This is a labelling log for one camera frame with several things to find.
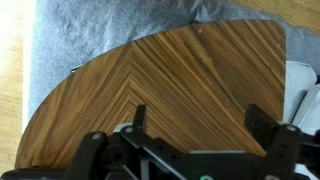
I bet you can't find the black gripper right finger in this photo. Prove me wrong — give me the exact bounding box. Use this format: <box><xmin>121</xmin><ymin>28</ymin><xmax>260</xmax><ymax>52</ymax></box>
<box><xmin>244</xmin><ymin>104</ymin><xmax>302</xmax><ymax>157</ymax></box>

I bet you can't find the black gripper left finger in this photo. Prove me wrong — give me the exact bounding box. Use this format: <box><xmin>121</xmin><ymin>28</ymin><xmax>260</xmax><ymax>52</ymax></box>
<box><xmin>120</xmin><ymin>105</ymin><xmax>146</xmax><ymax>140</ymax></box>

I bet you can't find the light gray sofa cushion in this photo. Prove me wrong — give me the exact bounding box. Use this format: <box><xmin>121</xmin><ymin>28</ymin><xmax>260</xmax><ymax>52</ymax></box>
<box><xmin>283</xmin><ymin>61</ymin><xmax>320</xmax><ymax>135</ymax></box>

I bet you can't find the gray carpet rug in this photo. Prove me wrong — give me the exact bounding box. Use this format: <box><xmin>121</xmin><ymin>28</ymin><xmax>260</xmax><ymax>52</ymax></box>
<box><xmin>28</xmin><ymin>0</ymin><xmax>320</xmax><ymax>115</ymax></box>

